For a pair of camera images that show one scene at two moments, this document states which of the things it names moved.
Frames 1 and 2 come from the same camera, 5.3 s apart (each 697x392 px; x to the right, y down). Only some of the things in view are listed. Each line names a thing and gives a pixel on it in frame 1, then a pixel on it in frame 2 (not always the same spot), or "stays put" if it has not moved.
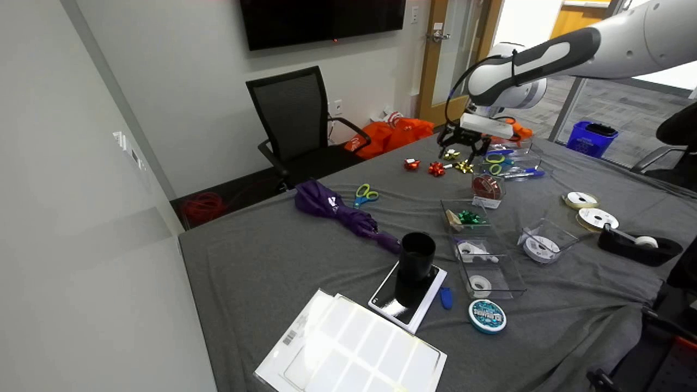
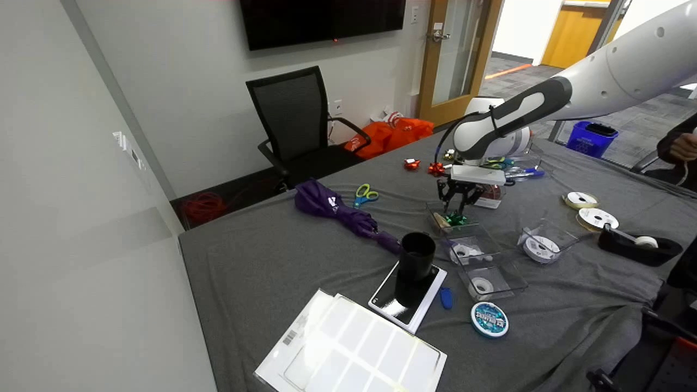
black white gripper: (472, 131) -> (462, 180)
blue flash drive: (448, 297) stays put
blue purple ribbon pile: (515, 173) stays put
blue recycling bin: (591, 138) stays put
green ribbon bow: (472, 217) -> (456, 217)
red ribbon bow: (436, 167) stays put
